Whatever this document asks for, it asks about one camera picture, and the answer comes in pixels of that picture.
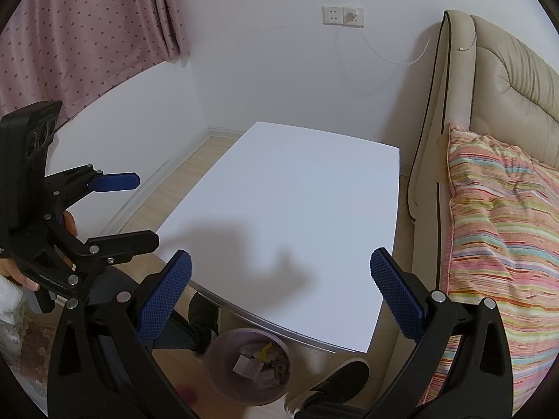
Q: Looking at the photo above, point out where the person's right leg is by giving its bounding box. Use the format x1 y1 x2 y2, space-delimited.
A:
295 402 376 419

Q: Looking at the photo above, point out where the white bedside table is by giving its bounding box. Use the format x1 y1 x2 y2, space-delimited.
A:
156 121 401 354

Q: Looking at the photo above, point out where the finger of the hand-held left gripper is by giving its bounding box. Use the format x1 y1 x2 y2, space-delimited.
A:
44 164 140 215
48 216 160 273

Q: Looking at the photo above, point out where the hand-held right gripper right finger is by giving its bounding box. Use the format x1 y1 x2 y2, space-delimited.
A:
370 248 514 419

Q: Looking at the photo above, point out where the striped quilt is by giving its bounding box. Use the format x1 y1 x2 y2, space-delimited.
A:
426 122 559 415

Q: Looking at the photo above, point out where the person's left hand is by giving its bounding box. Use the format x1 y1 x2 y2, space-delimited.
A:
0 210 79 291

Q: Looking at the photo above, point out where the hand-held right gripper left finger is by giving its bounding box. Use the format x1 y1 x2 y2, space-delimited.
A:
47 250 193 419

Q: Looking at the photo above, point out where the person's left forearm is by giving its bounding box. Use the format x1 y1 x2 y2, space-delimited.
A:
0 277 27 359

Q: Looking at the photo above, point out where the patterned floor rug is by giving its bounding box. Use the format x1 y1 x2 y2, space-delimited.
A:
13 314 57 402

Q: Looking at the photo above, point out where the purple trash bin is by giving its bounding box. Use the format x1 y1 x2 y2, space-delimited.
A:
204 327 292 406

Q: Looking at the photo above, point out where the beige padded headboard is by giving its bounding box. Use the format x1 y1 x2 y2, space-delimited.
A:
406 9 559 223

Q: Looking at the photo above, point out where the thin white cable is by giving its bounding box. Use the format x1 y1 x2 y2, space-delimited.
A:
360 26 477 66

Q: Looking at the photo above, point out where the black shoe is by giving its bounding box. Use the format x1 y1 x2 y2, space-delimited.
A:
284 357 371 415
188 292 220 337

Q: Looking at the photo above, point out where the pink dotted curtain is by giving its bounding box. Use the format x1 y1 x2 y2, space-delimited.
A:
0 0 190 127

